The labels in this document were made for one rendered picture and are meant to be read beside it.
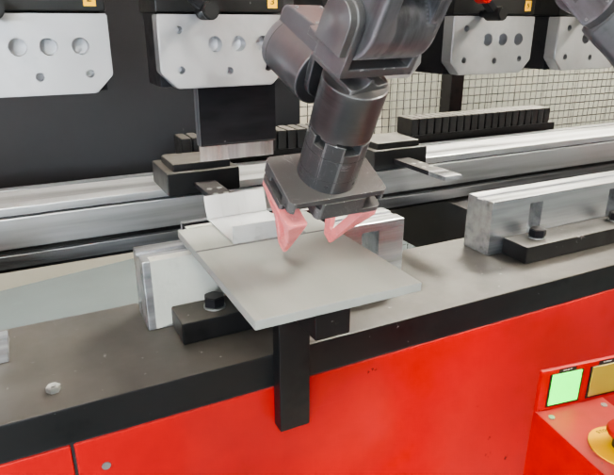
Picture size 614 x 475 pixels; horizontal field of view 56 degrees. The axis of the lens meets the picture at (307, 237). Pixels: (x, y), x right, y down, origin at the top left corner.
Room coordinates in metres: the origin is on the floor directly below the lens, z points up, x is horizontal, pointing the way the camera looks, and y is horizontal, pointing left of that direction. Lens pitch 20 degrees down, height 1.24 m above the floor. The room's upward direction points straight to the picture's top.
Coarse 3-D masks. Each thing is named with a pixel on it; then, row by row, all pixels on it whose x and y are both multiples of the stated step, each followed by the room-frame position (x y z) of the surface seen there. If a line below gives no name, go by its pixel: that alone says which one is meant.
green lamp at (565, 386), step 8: (560, 376) 0.61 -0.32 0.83; (568, 376) 0.62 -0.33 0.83; (576, 376) 0.62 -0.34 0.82; (552, 384) 0.61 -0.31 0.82; (560, 384) 0.61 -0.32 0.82; (568, 384) 0.62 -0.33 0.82; (576, 384) 0.62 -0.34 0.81; (552, 392) 0.61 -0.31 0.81; (560, 392) 0.61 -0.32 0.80; (568, 392) 0.62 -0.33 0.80; (576, 392) 0.62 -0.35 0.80; (552, 400) 0.61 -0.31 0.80; (560, 400) 0.62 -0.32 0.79; (568, 400) 0.62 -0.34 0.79
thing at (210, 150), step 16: (208, 96) 0.71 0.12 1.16; (224, 96) 0.72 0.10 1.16; (240, 96) 0.73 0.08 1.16; (256, 96) 0.74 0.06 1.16; (272, 96) 0.75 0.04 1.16; (208, 112) 0.71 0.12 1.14; (224, 112) 0.72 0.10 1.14; (240, 112) 0.73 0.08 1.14; (256, 112) 0.74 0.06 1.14; (272, 112) 0.75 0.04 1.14; (208, 128) 0.71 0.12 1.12; (224, 128) 0.72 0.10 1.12; (240, 128) 0.73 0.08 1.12; (256, 128) 0.74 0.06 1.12; (272, 128) 0.75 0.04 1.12; (208, 144) 0.71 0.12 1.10; (224, 144) 0.72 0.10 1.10; (240, 144) 0.74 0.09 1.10; (256, 144) 0.75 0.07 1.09; (272, 144) 0.76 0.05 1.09; (208, 160) 0.72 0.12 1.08
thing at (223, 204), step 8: (232, 192) 0.75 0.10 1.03; (240, 192) 0.75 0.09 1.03; (248, 192) 0.75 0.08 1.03; (256, 192) 0.76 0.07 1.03; (208, 200) 0.73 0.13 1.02; (216, 200) 0.73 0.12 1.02; (224, 200) 0.74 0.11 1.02; (232, 200) 0.74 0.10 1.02; (240, 200) 0.75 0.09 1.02; (248, 200) 0.75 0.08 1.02; (256, 200) 0.76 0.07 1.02; (264, 200) 0.76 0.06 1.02; (208, 208) 0.72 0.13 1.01; (216, 208) 0.73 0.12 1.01; (224, 208) 0.73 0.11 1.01; (232, 208) 0.74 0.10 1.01; (240, 208) 0.74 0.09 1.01; (248, 208) 0.75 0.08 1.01; (256, 208) 0.75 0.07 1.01; (264, 208) 0.76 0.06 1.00; (208, 216) 0.72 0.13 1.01; (216, 216) 0.72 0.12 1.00; (224, 216) 0.73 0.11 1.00
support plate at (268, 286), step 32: (320, 224) 0.70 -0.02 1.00; (224, 256) 0.59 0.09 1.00; (256, 256) 0.59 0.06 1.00; (288, 256) 0.59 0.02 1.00; (320, 256) 0.59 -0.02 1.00; (352, 256) 0.59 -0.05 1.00; (224, 288) 0.52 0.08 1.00; (256, 288) 0.51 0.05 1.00; (288, 288) 0.51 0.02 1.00; (320, 288) 0.51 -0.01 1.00; (352, 288) 0.51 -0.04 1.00; (384, 288) 0.51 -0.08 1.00; (416, 288) 0.52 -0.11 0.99; (256, 320) 0.45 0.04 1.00; (288, 320) 0.46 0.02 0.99
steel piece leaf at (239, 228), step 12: (228, 216) 0.73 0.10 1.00; (240, 216) 0.73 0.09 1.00; (252, 216) 0.73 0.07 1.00; (264, 216) 0.73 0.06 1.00; (228, 228) 0.68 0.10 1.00; (240, 228) 0.63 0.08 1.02; (252, 228) 0.64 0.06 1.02; (264, 228) 0.65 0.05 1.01; (240, 240) 0.63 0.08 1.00; (252, 240) 0.64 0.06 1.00
